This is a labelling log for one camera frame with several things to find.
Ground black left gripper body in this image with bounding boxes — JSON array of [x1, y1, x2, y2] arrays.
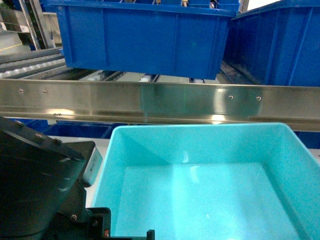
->
[[47, 141, 155, 240]]

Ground teal plastic bin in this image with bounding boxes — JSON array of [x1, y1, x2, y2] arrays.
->
[[92, 123, 320, 240]]

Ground blue bins on lower shelf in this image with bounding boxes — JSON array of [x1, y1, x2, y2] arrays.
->
[[14, 118, 118, 139]]

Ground roller conveyor shelf tracks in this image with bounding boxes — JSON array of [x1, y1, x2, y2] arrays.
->
[[0, 49, 252, 85]]

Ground blue bin on shelf centre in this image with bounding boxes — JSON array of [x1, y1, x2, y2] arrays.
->
[[45, 0, 236, 79]]

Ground blue bin on shelf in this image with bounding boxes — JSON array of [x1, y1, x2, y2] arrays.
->
[[223, 0, 320, 87], [45, 0, 236, 79]]

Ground blue bin on shelf right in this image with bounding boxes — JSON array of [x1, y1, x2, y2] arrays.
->
[[223, 0, 320, 87]]

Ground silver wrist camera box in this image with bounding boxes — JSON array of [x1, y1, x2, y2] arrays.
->
[[81, 146, 103, 188]]

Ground stainless steel shelf front rail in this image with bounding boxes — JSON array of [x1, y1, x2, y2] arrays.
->
[[0, 79, 320, 132]]

